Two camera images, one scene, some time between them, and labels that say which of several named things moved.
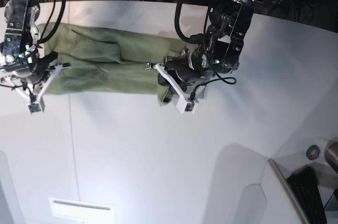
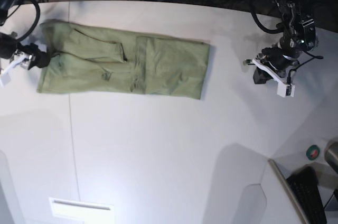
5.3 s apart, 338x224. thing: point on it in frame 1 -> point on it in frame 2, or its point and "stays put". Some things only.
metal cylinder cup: x=331 y=154 stays put
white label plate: x=91 y=213 stays put
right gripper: x=187 y=67 -> x=278 y=59
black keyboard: x=304 y=183 stays put
